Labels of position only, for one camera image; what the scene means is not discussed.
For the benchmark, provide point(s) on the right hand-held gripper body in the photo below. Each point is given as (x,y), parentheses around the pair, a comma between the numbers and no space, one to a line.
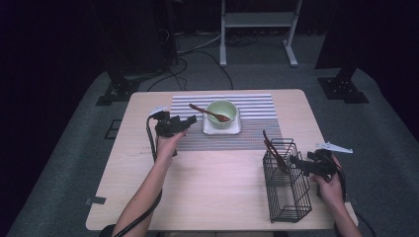
(324,166)

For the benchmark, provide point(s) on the person's right hand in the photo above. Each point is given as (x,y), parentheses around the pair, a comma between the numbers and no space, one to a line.
(330,192)

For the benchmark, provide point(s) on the black stand base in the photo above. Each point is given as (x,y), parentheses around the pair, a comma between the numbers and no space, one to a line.
(342,89)
(118,90)

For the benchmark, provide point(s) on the light green bowl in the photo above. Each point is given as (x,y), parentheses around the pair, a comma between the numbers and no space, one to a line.
(227,107)

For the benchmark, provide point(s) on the white square plate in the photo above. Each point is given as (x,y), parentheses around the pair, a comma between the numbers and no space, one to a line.
(210,131)

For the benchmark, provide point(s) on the white metal stand frame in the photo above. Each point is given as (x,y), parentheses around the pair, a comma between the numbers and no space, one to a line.
(258,19)

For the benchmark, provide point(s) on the person's left hand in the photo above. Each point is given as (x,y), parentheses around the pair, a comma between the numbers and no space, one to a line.
(168,146)

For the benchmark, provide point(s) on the striped woven placemat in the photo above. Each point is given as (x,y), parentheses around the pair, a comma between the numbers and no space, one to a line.
(257,131)

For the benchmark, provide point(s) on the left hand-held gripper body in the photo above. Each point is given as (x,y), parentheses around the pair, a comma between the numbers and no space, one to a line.
(164,126)

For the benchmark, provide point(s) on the reddish brown wooden spoon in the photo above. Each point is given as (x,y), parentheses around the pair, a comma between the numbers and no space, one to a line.
(207,112)

